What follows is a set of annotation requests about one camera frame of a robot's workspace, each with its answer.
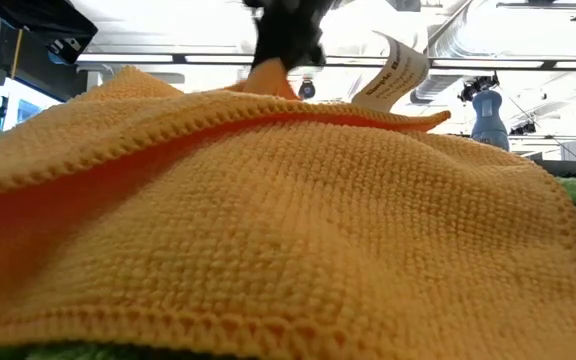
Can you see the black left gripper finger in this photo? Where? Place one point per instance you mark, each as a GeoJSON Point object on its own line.
{"type": "Point", "coordinates": [290, 45]}

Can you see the black ceiling spotlight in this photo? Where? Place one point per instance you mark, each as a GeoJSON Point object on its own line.
{"type": "Point", "coordinates": [475, 86]}

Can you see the blue spray bottle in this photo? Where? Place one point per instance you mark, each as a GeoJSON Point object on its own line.
{"type": "Point", "coordinates": [489, 125]}

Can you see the white towel care tag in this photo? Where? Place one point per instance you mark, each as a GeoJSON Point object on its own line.
{"type": "Point", "coordinates": [398, 75]}

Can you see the orange microfiber towel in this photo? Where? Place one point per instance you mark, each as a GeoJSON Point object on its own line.
{"type": "Point", "coordinates": [288, 225]}

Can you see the round overhead camera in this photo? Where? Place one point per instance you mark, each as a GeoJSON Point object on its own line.
{"type": "Point", "coordinates": [307, 91]}

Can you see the black aluminium rig frame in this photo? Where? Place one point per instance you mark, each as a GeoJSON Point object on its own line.
{"type": "Point", "coordinates": [180, 59]}

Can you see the silver ventilation duct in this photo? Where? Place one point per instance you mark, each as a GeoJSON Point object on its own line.
{"type": "Point", "coordinates": [493, 40]}

